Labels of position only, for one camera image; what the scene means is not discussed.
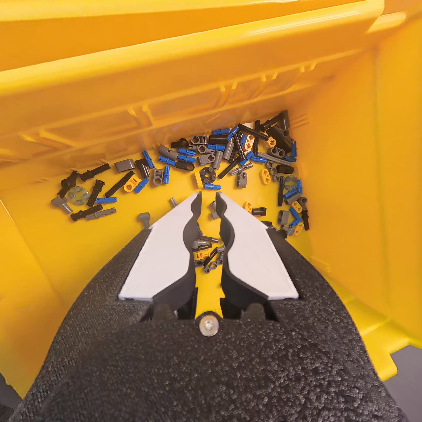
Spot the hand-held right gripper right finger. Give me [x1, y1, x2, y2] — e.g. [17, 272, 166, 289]
[215, 191, 300, 300]

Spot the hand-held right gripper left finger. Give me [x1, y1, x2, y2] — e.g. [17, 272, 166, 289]
[118, 191, 202, 301]

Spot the heap of small lego connectors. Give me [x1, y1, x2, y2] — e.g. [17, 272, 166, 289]
[50, 110, 311, 275]

